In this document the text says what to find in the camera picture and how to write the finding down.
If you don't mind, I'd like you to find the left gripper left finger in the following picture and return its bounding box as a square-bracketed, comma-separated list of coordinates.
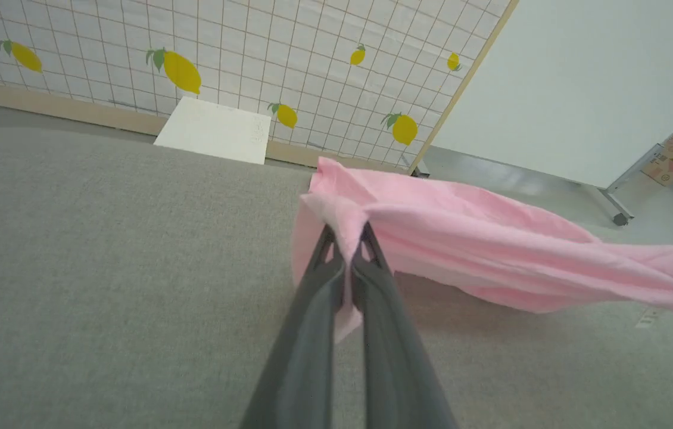
[241, 225, 349, 429]

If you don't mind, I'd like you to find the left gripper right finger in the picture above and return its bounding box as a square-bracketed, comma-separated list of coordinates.
[350, 222, 456, 429]

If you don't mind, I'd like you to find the pink garment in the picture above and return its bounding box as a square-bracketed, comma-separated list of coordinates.
[291, 157, 673, 345]

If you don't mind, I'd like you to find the grey metal caster stand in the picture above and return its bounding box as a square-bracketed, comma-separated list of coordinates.
[581, 143, 665, 227]
[399, 154, 431, 178]

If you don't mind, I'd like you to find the white partition board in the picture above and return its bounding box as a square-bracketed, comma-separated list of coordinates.
[429, 0, 673, 190]

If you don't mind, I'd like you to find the white box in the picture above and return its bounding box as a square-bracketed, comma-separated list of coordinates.
[154, 97, 272, 166]

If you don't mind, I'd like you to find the lemon print partition screen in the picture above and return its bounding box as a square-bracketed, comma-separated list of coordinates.
[0, 0, 520, 176]

